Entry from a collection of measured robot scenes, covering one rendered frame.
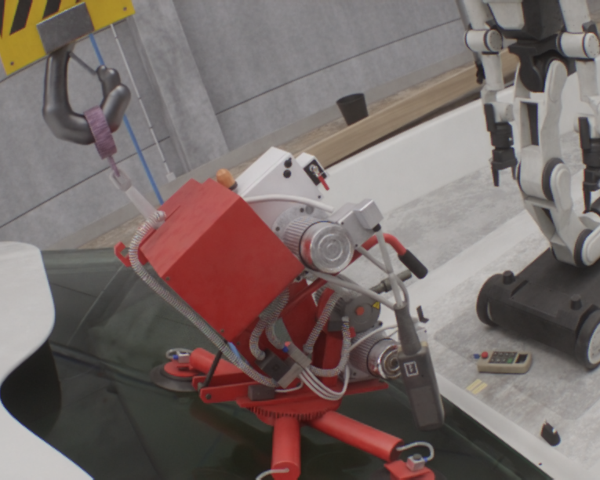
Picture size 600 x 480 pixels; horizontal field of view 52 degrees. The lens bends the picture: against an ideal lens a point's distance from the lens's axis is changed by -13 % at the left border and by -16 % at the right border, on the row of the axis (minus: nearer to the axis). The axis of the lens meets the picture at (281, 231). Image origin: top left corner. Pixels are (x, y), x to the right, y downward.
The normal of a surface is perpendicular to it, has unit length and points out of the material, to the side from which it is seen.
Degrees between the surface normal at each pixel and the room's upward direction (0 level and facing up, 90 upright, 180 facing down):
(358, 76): 90
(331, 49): 90
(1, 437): 21
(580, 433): 0
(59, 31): 90
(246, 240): 90
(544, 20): 101
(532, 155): 80
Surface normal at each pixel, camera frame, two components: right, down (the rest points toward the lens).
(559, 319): -0.81, -0.29
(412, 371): -0.18, 0.45
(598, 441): -0.33, -0.87
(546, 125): 0.54, 0.56
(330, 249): 0.34, 0.10
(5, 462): 0.02, -0.95
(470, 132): 0.23, 0.32
